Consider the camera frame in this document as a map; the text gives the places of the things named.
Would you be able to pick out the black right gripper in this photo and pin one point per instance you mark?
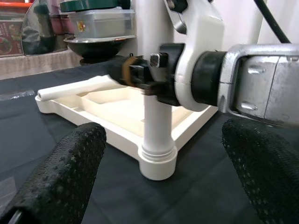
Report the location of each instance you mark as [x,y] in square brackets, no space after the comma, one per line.
[168,70]

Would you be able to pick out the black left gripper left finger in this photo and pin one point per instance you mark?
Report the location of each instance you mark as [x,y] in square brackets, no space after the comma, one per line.
[60,177]

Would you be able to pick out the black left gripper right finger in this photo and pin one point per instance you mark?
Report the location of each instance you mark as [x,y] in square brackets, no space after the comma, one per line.
[268,175]

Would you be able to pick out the white plastic children table top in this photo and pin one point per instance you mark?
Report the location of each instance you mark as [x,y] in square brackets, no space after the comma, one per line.
[116,112]

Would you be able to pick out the white plastic table leg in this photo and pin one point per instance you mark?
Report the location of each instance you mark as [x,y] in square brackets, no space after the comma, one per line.
[156,121]
[70,89]

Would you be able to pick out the yellow rubber band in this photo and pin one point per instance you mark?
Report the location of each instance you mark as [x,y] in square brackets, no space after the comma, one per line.
[127,70]

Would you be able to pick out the black tablecloth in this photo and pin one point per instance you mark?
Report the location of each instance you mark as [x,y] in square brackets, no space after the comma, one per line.
[70,130]

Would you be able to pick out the clear storage box green lid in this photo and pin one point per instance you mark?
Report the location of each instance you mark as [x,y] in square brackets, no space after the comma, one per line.
[102,21]

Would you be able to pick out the maroon plastic container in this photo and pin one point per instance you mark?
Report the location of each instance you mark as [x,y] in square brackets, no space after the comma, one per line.
[61,28]

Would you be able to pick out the clear tape piece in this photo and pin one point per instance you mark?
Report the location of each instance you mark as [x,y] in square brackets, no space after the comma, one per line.
[16,94]

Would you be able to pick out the red printed box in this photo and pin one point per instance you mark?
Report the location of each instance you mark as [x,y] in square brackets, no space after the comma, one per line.
[10,39]

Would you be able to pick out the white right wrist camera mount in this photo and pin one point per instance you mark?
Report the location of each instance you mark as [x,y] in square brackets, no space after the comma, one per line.
[203,35]

